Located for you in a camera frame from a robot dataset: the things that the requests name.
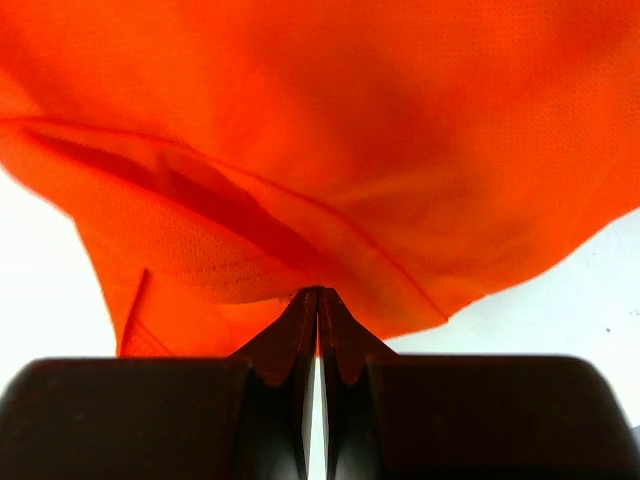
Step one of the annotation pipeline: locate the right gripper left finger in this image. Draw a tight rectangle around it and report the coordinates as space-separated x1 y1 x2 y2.
1 289 318 479

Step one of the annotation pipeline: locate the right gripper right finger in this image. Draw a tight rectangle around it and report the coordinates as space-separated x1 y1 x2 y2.
318 288 639 479

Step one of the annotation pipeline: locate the orange t shirt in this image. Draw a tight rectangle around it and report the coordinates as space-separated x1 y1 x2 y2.
1 1 639 356

